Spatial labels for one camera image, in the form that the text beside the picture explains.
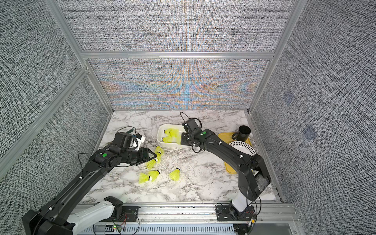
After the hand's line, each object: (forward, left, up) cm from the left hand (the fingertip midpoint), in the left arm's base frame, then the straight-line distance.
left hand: (156, 156), depth 73 cm
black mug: (+19, -53, -11) cm, 57 cm away
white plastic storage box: (+26, +2, -18) cm, 32 cm away
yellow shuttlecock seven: (-3, -9, -18) cm, 20 cm away
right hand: (+13, -14, -2) cm, 19 cm away
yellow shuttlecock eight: (-4, +5, -17) cm, 19 cm away
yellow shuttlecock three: (+15, +3, -19) cm, 24 cm away
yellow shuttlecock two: (+22, -9, -20) cm, 31 cm away
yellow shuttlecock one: (+28, -7, -19) cm, 34 cm away
